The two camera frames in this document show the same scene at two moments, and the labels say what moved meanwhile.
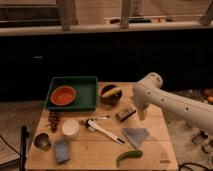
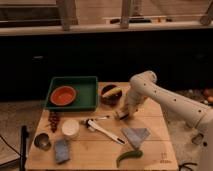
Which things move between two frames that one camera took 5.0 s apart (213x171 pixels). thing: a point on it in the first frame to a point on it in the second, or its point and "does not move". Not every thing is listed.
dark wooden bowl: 111,99 does not move
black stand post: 23,155 does not move
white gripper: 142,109 to 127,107
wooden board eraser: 125,112 does not move
